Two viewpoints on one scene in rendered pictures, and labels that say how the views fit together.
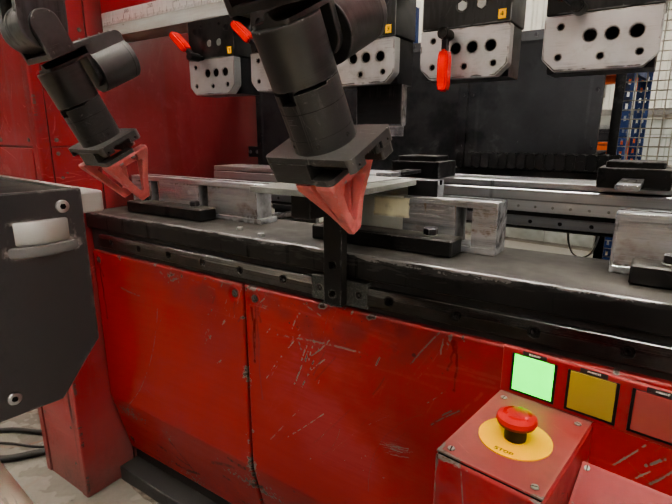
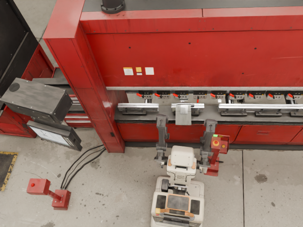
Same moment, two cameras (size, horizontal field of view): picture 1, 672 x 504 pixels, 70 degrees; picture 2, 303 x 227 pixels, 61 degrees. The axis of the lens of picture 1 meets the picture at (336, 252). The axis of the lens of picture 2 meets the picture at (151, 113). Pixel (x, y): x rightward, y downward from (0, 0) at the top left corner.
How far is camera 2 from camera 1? 2.72 m
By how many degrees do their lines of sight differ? 49
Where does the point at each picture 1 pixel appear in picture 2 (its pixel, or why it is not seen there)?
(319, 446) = (178, 135)
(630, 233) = (220, 109)
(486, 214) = (202, 108)
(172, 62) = not seen: hidden behind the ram
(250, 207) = (155, 109)
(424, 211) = (192, 108)
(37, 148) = (109, 119)
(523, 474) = (218, 147)
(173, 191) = (132, 108)
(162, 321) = (140, 129)
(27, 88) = (106, 113)
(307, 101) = not seen: hidden behind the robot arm
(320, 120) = not seen: hidden behind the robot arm
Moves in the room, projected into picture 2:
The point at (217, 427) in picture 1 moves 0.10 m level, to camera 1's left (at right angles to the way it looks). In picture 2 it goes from (155, 137) to (149, 140)
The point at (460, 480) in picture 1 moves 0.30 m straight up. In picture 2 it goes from (213, 148) to (217, 138)
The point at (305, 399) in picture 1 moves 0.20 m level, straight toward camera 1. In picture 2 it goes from (176, 132) to (185, 143)
